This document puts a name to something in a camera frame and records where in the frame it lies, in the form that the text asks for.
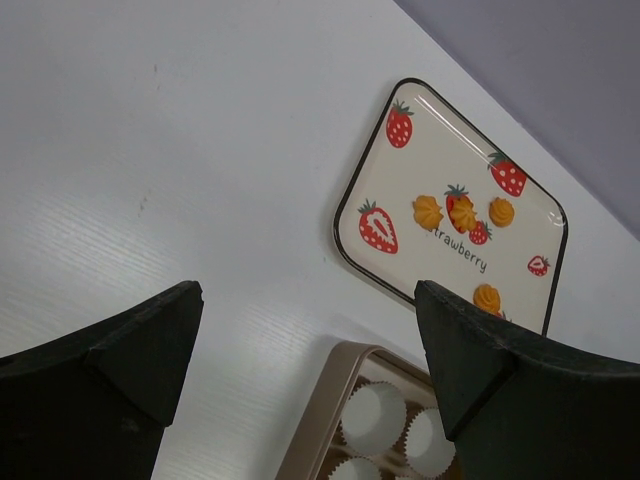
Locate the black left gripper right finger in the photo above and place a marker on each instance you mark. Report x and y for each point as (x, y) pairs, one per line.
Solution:
(518, 405)

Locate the white paper cupcake liner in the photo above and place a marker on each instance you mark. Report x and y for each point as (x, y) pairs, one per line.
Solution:
(373, 418)
(355, 468)
(427, 450)

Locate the orange swirl cookie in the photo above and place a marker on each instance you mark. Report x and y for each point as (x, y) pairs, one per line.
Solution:
(462, 215)
(487, 298)
(427, 213)
(501, 212)

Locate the strawberry print tray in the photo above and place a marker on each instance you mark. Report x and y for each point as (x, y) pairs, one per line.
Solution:
(421, 145)

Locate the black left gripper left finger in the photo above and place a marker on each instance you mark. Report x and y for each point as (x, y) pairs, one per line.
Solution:
(94, 404)

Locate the gold square tin box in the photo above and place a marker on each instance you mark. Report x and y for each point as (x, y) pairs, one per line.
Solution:
(318, 445)

